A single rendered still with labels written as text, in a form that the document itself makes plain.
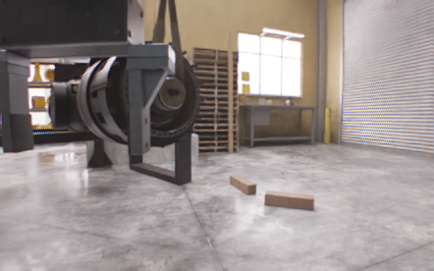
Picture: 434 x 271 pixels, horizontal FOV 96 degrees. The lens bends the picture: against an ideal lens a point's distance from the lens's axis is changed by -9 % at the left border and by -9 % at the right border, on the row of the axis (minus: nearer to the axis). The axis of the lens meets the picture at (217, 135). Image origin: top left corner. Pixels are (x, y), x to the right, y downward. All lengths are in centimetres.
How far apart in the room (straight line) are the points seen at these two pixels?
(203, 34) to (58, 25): 601
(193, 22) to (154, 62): 609
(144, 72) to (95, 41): 5
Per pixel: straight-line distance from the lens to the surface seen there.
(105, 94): 100
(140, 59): 21
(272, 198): 193
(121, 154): 375
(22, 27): 27
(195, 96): 115
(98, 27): 23
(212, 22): 643
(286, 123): 691
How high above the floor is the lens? 73
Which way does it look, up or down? 4 degrees down
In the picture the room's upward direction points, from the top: straight up
